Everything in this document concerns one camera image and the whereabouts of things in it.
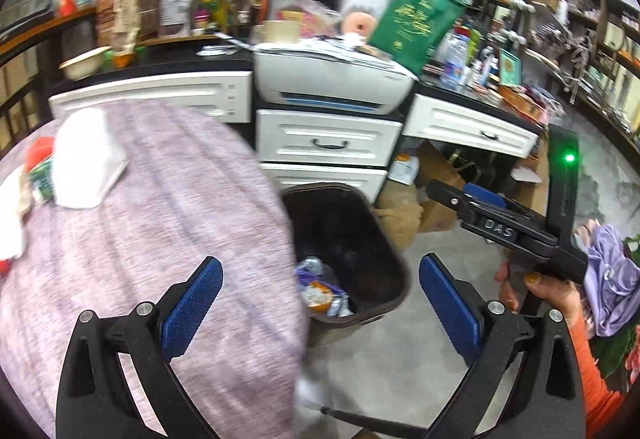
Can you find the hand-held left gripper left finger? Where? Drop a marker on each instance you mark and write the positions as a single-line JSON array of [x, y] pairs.
[[192, 299]]

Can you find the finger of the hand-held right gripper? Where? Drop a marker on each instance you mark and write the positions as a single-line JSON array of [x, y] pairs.
[[485, 195], [452, 200]]

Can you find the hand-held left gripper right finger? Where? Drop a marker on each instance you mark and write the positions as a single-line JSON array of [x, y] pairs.
[[450, 309]]

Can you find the dark brown trash bin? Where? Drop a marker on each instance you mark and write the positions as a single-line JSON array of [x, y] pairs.
[[350, 219]]

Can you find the orange peel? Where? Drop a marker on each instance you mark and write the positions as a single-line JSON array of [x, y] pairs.
[[319, 296]]

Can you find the purple plastic bag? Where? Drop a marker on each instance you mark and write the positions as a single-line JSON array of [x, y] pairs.
[[320, 271]]

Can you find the large white plastic bag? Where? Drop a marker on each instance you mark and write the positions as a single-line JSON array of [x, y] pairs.
[[87, 159]]

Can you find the green snack packet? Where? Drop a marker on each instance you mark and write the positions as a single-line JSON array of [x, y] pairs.
[[42, 181]]

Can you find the small white plastic bag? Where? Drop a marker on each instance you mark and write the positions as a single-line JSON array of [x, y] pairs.
[[12, 214]]

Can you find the red snack packet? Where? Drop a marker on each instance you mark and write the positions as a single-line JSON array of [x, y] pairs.
[[40, 151]]

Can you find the person's right forearm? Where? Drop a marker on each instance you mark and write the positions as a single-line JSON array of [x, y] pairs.
[[600, 399]]

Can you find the person's right hand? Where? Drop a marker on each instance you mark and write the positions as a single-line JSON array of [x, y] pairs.
[[560, 299]]

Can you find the cardboard box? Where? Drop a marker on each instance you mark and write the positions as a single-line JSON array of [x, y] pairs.
[[442, 174]]

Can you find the white bag orange print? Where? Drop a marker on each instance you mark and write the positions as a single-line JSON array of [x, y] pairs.
[[404, 169]]

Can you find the round table with striped cloth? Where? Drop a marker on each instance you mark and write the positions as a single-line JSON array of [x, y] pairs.
[[175, 229]]

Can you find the lavender cloth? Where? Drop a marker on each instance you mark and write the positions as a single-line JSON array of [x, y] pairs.
[[612, 279]]

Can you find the teal framed picture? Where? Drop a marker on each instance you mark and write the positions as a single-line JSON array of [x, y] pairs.
[[510, 69]]

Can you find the water bottle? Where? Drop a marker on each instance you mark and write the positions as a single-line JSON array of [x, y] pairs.
[[454, 64]]

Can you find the white drawer cabinet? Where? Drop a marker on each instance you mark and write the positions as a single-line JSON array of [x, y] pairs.
[[325, 139]]

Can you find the white printer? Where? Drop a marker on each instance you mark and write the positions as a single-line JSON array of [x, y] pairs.
[[330, 79]]

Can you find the green tote bag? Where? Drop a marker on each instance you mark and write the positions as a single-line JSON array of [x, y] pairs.
[[417, 24]]

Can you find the pink round disc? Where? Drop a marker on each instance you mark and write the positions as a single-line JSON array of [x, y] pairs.
[[359, 25]]

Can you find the wide white drawer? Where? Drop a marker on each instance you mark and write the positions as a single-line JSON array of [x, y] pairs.
[[150, 96]]

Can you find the orange cup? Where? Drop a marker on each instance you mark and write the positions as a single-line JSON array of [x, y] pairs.
[[123, 59]]

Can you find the cream bowl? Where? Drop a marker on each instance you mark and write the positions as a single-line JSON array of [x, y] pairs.
[[85, 64]]

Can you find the black wooden railing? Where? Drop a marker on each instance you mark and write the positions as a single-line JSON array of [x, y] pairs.
[[20, 104]]

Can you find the beige paper bag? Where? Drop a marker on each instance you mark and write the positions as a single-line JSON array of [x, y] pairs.
[[126, 19]]

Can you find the wooden counter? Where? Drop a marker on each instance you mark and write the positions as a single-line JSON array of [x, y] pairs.
[[45, 29]]

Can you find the wooden wall shelves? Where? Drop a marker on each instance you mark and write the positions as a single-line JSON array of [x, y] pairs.
[[610, 59]]

